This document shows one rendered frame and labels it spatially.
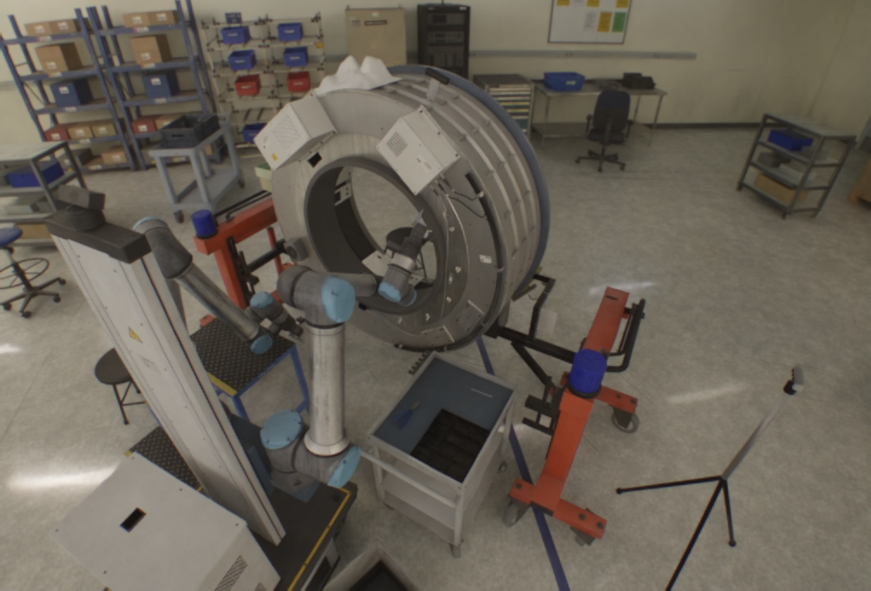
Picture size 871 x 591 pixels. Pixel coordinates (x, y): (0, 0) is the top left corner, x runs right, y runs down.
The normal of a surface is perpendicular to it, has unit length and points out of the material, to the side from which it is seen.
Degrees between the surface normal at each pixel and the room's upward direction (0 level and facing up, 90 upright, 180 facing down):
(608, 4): 90
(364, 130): 90
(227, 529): 0
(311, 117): 55
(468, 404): 0
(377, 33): 90
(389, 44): 90
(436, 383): 0
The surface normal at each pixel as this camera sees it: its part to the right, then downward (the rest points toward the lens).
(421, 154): -0.51, 0.49
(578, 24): 0.16, 0.56
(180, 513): 0.00, -0.83
